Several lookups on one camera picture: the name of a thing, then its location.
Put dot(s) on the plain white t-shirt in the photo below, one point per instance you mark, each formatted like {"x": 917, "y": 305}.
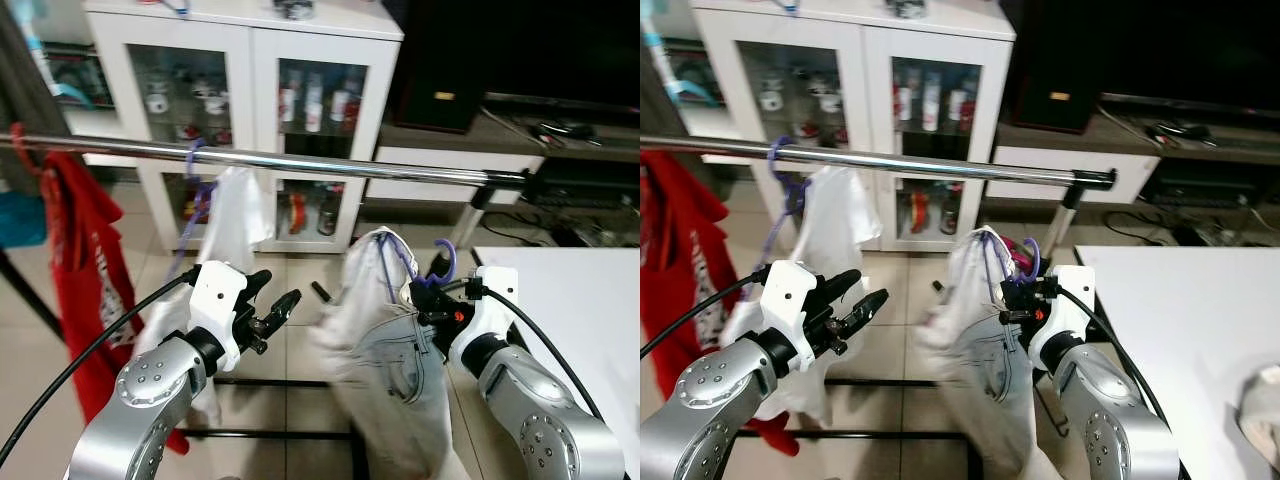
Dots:
{"x": 240, "y": 215}
{"x": 840, "y": 220}

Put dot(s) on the white TV stand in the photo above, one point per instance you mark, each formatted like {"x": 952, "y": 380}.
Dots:
{"x": 450, "y": 165}
{"x": 1060, "y": 172}

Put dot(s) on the red printed top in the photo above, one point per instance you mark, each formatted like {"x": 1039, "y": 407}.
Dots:
{"x": 680, "y": 240}
{"x": 80, "y": 230}

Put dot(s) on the black AV receiver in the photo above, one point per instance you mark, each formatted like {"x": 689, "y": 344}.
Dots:
{"x": 1210, "y": 185}
{"x": 590, "y": 185}

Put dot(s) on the white glass-door cabinet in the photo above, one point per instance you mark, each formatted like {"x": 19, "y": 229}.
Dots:
{"x": 870, "y": 50}
{"x": 250, "y": 50}

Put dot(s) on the black speaker gold badge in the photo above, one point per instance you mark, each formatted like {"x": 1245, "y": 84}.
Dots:
{"x": 1050, "y": 60}
{"x": 440, "y": 60}

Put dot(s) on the light blue plastic item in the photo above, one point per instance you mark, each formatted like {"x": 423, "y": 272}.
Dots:
{"x": 690, "y": 92}
{"x": 62, "y": 92}

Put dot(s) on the teal fabric bag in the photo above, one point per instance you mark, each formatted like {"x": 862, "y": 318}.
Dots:
{"x": 20, "y": 220}

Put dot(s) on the cream trousers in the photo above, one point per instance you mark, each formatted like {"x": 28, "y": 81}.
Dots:
{"x": 1262, "y": 415}

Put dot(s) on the black television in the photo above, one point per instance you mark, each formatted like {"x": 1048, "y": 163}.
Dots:
{"x": 570, "y": 50}
{"x": 1190, "y": 50}

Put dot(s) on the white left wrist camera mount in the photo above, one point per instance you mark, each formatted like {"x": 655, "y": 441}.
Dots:
{"x": 215, "y": 300}
{"x": 785, "y": 300}

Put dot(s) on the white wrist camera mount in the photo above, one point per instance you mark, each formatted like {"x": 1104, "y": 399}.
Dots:
{"x": 1068, "y": 325}
{"x": 215, "y": 300}
{"x": 490, "y": 320}
{"x": 785, "y": 300}

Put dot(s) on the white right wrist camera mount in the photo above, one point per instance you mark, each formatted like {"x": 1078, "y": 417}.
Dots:
{"x": 490, "y": 320}
{"x": 1068, "y": 325}

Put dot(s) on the black rack base frame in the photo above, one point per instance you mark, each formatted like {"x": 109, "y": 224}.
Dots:
{"x": 880, "y": 435}
{"x": 280, "y": 435}

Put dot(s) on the chrome clothes rail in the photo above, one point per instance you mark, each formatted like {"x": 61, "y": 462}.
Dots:
{"x": 300, "y": 160}
{"x": 900, "y": 160}

